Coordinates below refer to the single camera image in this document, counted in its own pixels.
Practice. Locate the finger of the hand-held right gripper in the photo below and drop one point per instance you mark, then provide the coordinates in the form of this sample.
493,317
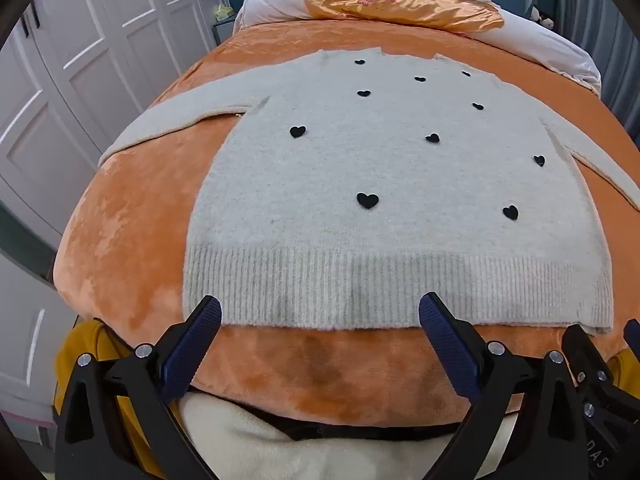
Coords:
585,355
634,337

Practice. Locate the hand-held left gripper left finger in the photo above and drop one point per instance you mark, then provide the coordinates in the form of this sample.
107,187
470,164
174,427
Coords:
192,340

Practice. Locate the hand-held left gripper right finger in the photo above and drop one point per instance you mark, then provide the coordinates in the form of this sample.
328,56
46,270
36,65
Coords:
447,345

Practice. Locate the grey sweater with black hearts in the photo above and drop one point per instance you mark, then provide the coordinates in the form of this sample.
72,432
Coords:
350,240

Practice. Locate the orange plush blanket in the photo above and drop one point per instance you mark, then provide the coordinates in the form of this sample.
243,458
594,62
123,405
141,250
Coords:
125,240

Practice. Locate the blue-grey curtain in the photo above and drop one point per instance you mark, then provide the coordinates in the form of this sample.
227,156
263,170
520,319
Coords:
600,50

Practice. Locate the white panelled wardrobe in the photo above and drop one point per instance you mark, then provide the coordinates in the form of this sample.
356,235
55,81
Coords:
75,60

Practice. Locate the white pillow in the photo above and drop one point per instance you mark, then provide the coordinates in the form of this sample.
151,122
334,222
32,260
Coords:
525,47

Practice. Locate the teal nightstand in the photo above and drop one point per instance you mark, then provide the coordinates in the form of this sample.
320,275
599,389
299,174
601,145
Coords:
223,32

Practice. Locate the yellow-green tissue pack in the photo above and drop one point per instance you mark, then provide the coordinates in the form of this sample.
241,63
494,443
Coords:
222,10

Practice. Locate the small white plush toy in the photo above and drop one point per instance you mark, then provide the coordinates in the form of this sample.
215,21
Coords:
542,16

